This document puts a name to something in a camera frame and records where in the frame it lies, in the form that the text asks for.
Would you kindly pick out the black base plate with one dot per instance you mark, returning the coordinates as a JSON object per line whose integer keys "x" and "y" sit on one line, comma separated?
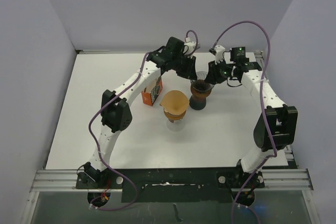
{"x": 172, "y": 185}

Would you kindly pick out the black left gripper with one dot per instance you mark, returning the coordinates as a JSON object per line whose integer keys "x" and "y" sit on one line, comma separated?
{"x": 189, "y": 72}

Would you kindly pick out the grey swirled glass dripper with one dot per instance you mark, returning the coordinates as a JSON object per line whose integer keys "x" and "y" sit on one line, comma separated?
{"x": 199, "y": 84}

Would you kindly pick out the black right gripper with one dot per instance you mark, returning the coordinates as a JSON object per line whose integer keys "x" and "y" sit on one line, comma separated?
{"x": 212, "y": 77}

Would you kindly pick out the clear glass carafe wooden collar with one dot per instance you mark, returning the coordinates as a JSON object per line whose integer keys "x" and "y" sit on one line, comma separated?
{"x": 176, "y": 125}

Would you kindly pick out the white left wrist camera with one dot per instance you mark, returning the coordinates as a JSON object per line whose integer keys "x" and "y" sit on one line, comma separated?
{"x": 190, "y": 48}

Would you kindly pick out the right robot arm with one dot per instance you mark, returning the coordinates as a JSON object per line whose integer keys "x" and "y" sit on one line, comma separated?
{"x": 276, "y": 126}

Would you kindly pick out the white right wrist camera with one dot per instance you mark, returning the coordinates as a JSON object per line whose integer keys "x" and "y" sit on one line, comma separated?
{"x": 218, "y": 51}

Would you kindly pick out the orange coffee filter box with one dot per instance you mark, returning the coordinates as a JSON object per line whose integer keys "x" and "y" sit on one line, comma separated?
{"x": 152, "y": 91}

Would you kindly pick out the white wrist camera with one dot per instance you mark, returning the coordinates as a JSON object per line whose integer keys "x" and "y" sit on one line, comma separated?
{"x": 218, "y": 51}
{"x": 190, "y": 48}

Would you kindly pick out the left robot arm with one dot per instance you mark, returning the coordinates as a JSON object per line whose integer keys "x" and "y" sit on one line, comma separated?
{"x": 176, "y": 55}

